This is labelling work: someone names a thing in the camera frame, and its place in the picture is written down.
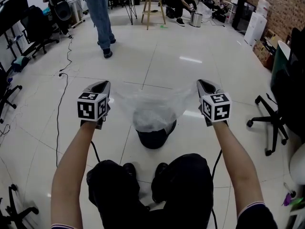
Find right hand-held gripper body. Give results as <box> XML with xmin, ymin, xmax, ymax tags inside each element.
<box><xmin>197</xmin><ymin>92</ymin><xmax>233</xmax><ymax>128</ymax></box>

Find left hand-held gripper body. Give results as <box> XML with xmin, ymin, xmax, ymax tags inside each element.
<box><xmin>76</xmin><ymin>91</ymin><xmax>112</xmax><ymax>130</ymax></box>

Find clear plastic bin bag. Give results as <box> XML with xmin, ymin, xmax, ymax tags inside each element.
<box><xmin>109</xmin><ymin>81</ymin><xmax>198</xmax><ymax>132</ymax></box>

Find black mesh waste bin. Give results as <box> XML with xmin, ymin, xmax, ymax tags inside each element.
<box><xmin>136</xmin><ymin>118</ymin><xmax>177</xmax><ymax>149</ymax></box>

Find person's left forearm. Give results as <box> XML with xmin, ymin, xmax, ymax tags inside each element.
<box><xmin>51</xmin><ymin>120</ymin><xmax>96</xmax><ymax>226</ymax></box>

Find person's right forearm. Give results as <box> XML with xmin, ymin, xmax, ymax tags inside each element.
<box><xmin>212</xmin><ymin>120</ymin><xmax>265</xmax><ymax>220</ymax></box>

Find brown cardboard box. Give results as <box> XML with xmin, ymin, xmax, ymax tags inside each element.
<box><xmin>252</xmin><ymin>29</ymin><xmax>284</xmax><ymax>70</ymax></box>

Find dark green tub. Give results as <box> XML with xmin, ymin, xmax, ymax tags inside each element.
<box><xmin>270</xmin><ymin>41</ymin><xmax>292</xmax><ymax>85</ymax></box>

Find silver metal bin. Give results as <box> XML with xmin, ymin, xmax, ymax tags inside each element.
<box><xmin>190</xmin><ymin>12</ymin><xmax>203</xmax><ymax>28</ymax></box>

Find white water dispenser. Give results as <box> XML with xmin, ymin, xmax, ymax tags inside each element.
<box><xmin>243</xmin><ymin>11</ymin><xmax>268</xmax><ymax>47</ymax></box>

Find black office chair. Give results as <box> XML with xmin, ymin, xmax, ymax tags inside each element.
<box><xmin>246</xmin><ymin>27</ymin><xmax>305</xmax><ymax>156</ymax></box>
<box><xmin>20</xmin><ymin>5</ymin><xmax>60</xmax><ymax>59</ymax></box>
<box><xmin>0</xmin><ymin>184</ymin><xmax>40</xmax><ymax>229</ymax></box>
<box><xmin>0</xmin><ymin>63</ymin><xmax>23</xmax><ymax>124</ymax></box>

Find person's left black shoe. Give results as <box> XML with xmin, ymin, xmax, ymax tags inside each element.
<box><xmin>122</xmin><ymin>162</ymin><xmax>137</xmax><ymax>178</ymax></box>

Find person's black shoe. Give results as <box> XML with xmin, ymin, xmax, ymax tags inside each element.
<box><xmin>154</xmin><ymin>162</ymin><xmax>169</xmax><ymax>176</ymax></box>
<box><xmin>122</xmin><ymin>162</ymin><xmax>137</xmax><ymax>178</ymax></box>

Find black cabinet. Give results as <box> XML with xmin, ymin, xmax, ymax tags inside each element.
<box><xmin>232</xmin><ymin>0</ymin><xmax>257</xmax><ymax>34</ymax></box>

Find person's right black shoe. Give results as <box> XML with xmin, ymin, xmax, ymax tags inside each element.
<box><xmin>154</xmin><ymin>162</ymin><xmax>169</xmax><ymax>176</ymax></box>

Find wooden stool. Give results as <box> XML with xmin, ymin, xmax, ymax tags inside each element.
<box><xmin>135</xmin><ymin>0</ymin><xmax>167</xmax><ymax>31</ymax></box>

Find person's black trousers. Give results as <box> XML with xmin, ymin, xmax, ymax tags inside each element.
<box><xmin>86</xmin><ymin>153</ymin><xmax>214</xmax><ymax>229</ymax></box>

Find white round seat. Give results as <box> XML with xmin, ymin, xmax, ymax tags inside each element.
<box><xmin>288</xmin><ymin>143</ymin><xmax>305</xmax><ymax>186</ymax></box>

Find black monitor on stand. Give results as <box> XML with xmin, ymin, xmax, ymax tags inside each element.
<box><xmin>0</xmin><ymin>0</ymin><xmax>29</xmax><ymax>57</ymax></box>

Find purple toy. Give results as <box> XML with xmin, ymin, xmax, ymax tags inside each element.
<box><xmin>282</xmin><ymin>182</ymin><xmax>305</xmax><ymax>207</ymax></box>

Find person's right shirt sleeve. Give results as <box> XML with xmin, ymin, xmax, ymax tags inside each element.
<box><xmin>237</xmin><ymin>201</ymin><xmax>278</xmax><ymax>229</ymax></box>

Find white low shelf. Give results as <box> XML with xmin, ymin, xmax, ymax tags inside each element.
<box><xmin>289</xmin><ymin>206</ymin><xmax>305</xmax><ymax>229</ymax></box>

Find long black floor cable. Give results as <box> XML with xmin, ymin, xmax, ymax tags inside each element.
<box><xmin>56</xmin><ymin>36</ymin><xmax>73</xmax><ymax>168</ymax></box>

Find left hand-held gripper black cable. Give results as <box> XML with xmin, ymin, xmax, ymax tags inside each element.
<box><xmin>90</xmin><ymin>141</ymin><xmax>101</xmax><ymax>163</ymax></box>

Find hand-held gripper black cable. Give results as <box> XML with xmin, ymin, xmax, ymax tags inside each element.
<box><xmin>211</xmin><ymin>149</ymin><xmax>223</xmax><ymax>229</ymax></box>
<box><xmin>90</xmin><ymin>141</ymin><xmax>101</xmax><ymax>163</ymax></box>

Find right hand-held gripper black cable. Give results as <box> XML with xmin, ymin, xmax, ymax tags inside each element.
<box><xmin>211</xmin><ymin>149</ymin><xmax>223</xmax><ymax>229</ymax></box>

